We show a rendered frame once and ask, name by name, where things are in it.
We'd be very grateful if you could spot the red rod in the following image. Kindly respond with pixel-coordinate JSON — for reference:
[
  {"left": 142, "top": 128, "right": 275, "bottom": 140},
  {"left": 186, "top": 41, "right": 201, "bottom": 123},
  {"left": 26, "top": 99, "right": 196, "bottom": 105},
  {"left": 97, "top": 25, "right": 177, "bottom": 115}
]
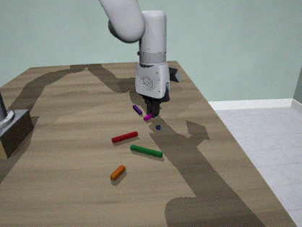
[{"left": 112, "top": 132, "right": 138, "bottom": 143}]

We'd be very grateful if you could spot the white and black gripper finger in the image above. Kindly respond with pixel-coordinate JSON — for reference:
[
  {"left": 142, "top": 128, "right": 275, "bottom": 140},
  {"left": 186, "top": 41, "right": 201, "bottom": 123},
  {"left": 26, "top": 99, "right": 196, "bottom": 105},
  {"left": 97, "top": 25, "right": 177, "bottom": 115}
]
[
  {"left": 152, "top": 86, "right": 170, "bottom": 118},
  {"left": 141, "top": 95, "right": 153, "bottom": 115}
]

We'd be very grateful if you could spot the orange rod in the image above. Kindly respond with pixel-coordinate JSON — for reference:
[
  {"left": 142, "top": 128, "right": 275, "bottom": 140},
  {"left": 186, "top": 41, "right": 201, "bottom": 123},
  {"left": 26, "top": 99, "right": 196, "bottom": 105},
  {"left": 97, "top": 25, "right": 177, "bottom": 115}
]
[{"left": 110, "top": 165, "right": 126, "bottom": 181}]

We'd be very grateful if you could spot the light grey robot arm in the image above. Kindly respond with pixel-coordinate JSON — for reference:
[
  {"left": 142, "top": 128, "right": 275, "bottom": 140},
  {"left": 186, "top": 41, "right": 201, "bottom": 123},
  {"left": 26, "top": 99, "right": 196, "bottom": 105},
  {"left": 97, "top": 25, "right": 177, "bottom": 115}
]
[{"left": 0, "top": 0, "right": 182, "bottom": 128}]

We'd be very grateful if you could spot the green rod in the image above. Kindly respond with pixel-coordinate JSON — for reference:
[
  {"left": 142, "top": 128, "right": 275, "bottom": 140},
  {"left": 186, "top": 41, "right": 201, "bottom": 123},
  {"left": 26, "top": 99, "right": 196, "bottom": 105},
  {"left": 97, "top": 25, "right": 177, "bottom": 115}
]
[{"left": 130, "top": 145, "right": 163, "bottom": 158}]

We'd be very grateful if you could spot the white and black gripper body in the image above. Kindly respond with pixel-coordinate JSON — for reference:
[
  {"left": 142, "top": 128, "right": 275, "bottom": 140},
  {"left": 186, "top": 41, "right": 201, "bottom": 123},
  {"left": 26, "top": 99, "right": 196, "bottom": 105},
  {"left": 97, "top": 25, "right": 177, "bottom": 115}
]
[{"left": 135, "top": 61, "right": 170, "bottom": 99}]

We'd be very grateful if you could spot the purple rod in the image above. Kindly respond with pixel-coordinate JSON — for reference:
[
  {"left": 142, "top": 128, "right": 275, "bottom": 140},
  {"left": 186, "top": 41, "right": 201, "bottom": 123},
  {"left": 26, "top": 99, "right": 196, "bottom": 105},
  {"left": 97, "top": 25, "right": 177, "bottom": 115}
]
[{"left": 133, "top": 105, "right": 142, "bottom": 115}]

